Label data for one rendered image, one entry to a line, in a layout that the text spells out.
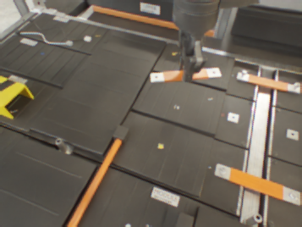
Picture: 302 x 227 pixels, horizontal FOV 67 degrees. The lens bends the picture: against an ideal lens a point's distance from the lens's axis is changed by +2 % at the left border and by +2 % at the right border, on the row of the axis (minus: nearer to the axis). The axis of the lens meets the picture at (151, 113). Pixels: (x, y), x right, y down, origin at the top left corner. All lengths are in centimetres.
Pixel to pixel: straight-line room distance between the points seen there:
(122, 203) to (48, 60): 46
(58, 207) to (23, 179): 9
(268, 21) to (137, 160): 52
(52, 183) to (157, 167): 20
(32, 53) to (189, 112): 49
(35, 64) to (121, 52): 24
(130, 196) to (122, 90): 26
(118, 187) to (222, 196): 20
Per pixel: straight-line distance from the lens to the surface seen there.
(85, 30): 81
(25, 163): 52
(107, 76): 61
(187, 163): 47
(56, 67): 69
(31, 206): 48
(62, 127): 54
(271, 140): 57
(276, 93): 66
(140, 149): 48
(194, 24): 38
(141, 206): 44
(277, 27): 76
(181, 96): 57
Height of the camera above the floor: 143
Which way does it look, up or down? 54 degrees down
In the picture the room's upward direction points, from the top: 1 degrees counter-clockwise
